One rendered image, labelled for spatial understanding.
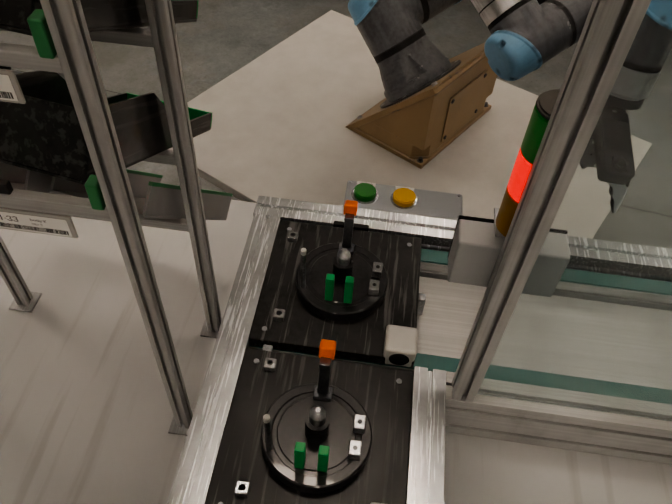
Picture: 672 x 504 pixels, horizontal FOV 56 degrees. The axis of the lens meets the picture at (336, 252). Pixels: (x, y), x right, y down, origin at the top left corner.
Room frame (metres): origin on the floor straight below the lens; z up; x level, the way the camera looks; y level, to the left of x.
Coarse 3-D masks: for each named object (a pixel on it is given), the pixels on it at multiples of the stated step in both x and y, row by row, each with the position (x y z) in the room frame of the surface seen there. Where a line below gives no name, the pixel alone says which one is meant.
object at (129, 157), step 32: (32, 96) 0.57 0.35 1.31; (64, 96) 0.61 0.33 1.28; (128, 96) 0.72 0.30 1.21; (0, 128) 0.48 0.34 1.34; (32, 128) 0.47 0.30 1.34; (64, 128) 0.47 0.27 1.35; (128, 128) 0.52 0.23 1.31; (160, 128) 0.58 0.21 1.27; (192, 128) 0.64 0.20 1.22; (0, 160) 0.47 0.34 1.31; (32, 160) 0.46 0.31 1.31; (64, 160) 0.46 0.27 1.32; (128, 160) 0.51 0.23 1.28
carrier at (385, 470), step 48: (240, 384) 0.42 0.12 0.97; (288, 384) 0.42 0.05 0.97; (336, 384) 0.43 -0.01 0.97; (384, 384) 0.44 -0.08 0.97; (240, 432) 0.35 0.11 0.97; (288, 432) 0.35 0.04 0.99; (336, 432) 0.35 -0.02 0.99; (384, 432) 0.37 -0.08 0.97; (240, 480) 0.29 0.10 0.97; (288, 480) 0.29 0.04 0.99; (336, 480) 0.29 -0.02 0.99; (384, 480) 0.30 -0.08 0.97
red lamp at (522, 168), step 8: (520, 152) 0.47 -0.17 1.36; (520, 160) 0.47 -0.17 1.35; (520, 168) 0.46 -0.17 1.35; (528, 168) 0.45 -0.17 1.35; (512, 176) 0.47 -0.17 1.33; (520, 176) 0.46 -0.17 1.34; (512, 184) 0.47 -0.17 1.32; (520, 184) 0.46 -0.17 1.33; (512, 192) 0.46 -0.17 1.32; (520, 192) 0.45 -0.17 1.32
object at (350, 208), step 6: (348, 204) 0.67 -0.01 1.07; (354, 204) 0.68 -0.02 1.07; (348, 210) 0.67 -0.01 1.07; (354, 210) 0.67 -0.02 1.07; (348, 216) 0.66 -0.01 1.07; (354, 216) 0.67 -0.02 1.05; (348, 222) 0.67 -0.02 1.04; (348, 228) 0.66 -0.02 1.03; (348, 234) 0.66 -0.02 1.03; (348, 240) 0.66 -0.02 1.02; (342, 246) 0.65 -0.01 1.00; (348, 246) 0.65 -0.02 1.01
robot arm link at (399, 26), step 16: (352, 0) 1.20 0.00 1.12; (368, 0) 1.18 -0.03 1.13; (384, 0) 1.18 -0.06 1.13; (400, 0) 1.19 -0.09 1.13; (416, 0) 1.20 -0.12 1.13; (352, 16) 1.21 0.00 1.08; (368, 16) 1.17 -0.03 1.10; (384, 16) 1.17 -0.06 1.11; (400, 16) 1.17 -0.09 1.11; (416, 16) 1.20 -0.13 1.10; (368, 32) 1.17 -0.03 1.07; (384, 32) 1.15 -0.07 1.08; (400, 32) 1.15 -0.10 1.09; (384, 48) 1.15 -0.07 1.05
